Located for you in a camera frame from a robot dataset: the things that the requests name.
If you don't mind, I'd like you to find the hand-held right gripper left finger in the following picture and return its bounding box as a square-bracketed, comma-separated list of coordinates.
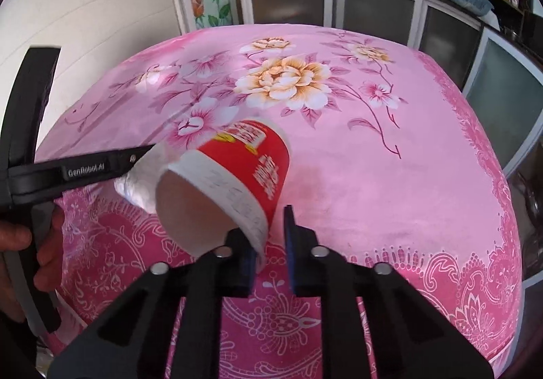
[46, 228, 259, 379]

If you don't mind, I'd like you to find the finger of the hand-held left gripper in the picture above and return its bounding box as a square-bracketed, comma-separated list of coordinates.
[111, 144, 156, 182]

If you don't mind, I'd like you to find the white open-shelf cabinet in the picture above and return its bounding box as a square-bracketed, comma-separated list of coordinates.
[460, 24, 543, 290]

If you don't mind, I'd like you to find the pink floral bedsheet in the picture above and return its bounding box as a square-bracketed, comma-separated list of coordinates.
[36, 24, 524, 379]

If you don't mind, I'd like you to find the steel cooking pot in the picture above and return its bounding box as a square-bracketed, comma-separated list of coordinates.
[518, 173, 543, 220]

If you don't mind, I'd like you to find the white foam mesh net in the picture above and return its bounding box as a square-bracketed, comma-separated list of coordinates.
[114, 143, 183, 214]

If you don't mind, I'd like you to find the person's left hand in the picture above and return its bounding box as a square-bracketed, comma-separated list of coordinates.
[0, 207, 66, 320]

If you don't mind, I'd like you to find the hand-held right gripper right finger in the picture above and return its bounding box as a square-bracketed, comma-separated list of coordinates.
[282, 205, 495, 379]

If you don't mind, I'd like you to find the white glass-door cabinet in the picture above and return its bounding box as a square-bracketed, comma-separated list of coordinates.
[227, 0, 484, 85]

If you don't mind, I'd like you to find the red paper noodle cup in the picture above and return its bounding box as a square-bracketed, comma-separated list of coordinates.
[155, 118, 293, 278]

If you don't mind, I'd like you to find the black countertop appliance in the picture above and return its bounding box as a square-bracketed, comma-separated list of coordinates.
[522, 10, 543, 49]

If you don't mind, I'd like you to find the glass pot lid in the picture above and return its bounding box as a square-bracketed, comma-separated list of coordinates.
[521, 230, 543, 278]

